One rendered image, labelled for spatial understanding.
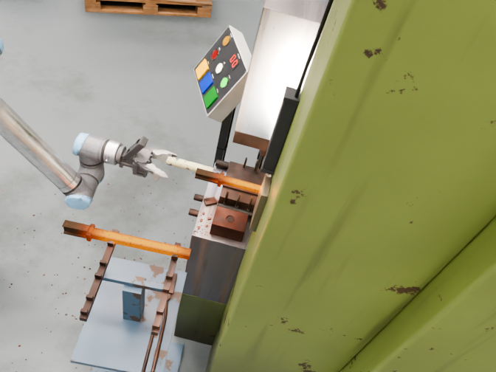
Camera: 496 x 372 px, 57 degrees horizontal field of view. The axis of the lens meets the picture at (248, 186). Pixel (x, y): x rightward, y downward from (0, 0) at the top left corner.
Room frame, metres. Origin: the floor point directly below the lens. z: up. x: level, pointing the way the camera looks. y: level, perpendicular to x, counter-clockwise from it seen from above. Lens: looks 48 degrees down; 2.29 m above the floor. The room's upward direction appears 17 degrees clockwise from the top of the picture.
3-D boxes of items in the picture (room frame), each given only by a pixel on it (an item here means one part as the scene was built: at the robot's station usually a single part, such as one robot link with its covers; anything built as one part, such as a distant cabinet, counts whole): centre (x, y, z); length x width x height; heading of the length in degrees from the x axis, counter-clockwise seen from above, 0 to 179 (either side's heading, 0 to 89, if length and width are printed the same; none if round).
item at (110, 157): (1.14, 0.52, 0.98); 0.10 x 0.05 x 0.09; 2
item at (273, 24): (1.14, -0.12, 1.56); 0.42 x 0.39 x 0.40; 92
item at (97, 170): (1.13, 0.61, 0.86); 0.12 x 0.09 x 0.12; 8
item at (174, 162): (1.52, 0.20, 0.62); 0.44 x 0.05 x 0.05; 92
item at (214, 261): (1.13, -0.13, 0.69); 0.56 x 0.38 x 0.45; 92
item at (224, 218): (1.00, 0.03, 0.95); 0.12 x 0.09 x 0.07; 92
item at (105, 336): (0.68, 0.26, 0.71); 0.40 x 0.30 x 0.02; 6
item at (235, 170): (1.18, -0.12, 0.96); 0.42 x 0.20 x 0.09; 92
